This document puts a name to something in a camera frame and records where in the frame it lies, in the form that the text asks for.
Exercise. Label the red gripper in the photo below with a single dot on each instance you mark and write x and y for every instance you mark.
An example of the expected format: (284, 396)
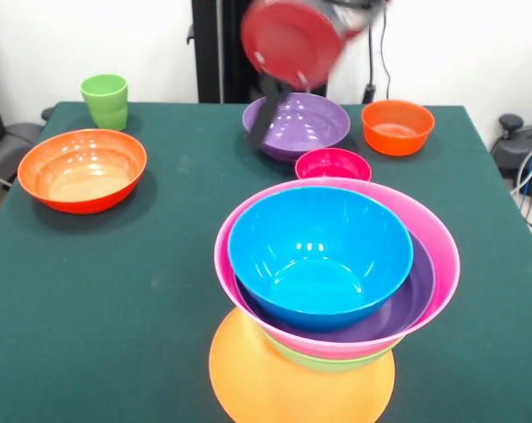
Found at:
(292, 39)

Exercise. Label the small crimson bowl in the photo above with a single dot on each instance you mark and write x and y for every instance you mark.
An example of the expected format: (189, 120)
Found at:
(332, 165)

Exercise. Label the blue bowl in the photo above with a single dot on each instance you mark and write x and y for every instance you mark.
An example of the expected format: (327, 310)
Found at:
(319, 247)

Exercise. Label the pink bowl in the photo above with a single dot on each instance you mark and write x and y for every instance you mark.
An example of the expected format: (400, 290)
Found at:
(442, 264)

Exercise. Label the purple bowl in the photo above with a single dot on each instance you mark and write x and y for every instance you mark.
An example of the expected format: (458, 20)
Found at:
(407, 304)
(310, 128)

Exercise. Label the green bowl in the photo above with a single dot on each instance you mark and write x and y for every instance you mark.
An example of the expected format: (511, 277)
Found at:
(332, 363)

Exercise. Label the small red-orange bowl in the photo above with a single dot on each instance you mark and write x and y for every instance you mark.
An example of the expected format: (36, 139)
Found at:
(398, 132)

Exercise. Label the green cup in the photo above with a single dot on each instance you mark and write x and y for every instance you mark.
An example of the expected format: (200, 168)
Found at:
(105, 101)

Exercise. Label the large red-orange bowl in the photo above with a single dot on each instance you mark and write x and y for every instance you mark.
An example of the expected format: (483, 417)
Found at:
(81, 167)

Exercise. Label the dark green tablecloth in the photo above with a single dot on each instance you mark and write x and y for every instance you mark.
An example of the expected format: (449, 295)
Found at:
(116, 308)

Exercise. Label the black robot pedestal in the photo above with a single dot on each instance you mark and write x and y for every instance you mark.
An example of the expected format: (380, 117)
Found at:
(217, 53)

